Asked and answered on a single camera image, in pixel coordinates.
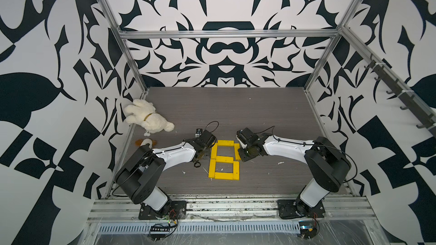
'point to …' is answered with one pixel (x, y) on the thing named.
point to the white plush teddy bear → (143, 112)
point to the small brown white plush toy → (140, 142)
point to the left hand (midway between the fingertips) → (201, 148)
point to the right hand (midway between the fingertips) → (241, 152)
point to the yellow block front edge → (223, 176)
